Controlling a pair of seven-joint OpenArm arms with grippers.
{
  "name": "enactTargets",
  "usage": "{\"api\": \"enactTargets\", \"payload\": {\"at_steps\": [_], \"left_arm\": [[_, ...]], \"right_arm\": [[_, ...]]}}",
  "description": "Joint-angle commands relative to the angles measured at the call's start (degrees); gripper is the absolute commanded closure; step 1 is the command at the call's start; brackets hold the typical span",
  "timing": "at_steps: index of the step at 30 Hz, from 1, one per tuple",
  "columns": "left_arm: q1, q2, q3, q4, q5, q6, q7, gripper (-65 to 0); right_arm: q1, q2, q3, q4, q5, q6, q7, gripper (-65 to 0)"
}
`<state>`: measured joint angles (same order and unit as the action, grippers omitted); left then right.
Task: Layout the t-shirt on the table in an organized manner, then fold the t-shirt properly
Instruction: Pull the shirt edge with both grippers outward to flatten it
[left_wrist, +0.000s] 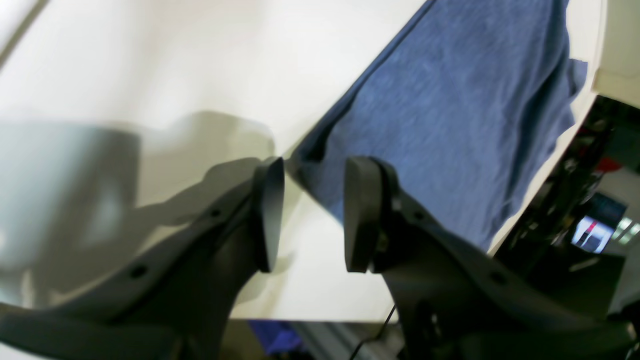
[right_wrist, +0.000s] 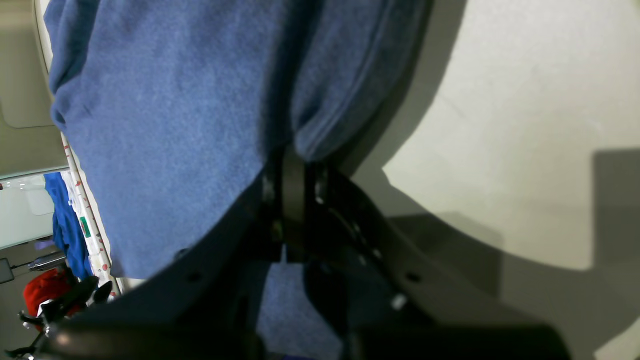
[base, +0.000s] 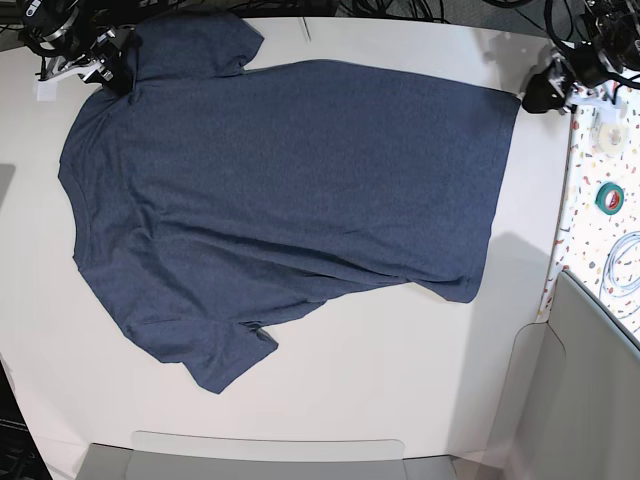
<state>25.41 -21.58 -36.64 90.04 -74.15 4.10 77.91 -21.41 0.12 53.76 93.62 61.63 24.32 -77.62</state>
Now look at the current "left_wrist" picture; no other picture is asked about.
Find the aluminium table frame rail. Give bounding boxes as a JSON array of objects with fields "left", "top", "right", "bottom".
[{"left": 290, "top": 321, "right": 405, "bottom": 360}]

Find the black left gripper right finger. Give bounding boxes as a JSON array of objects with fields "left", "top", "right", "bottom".
[{"left": 343, "top": 156, "right": 639, "bottom": 360}]

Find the blue object under table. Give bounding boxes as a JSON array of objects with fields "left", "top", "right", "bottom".
[{"left": 247, "top": 320, "right": 306, "bottom": 356}]

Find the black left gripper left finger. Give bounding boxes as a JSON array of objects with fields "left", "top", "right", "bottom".
[{"left": 1, "top": 157, "right": 285, "bottom": 360}]

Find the small lit screen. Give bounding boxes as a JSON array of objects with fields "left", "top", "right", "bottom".
[{"left": 571, "top": 216, "right": 614, "bottom": 254}]

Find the dark blue t-shirt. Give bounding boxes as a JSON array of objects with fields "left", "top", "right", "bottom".
[{"left": 291, "top": 0, "right": 587, "bottom": 251}]

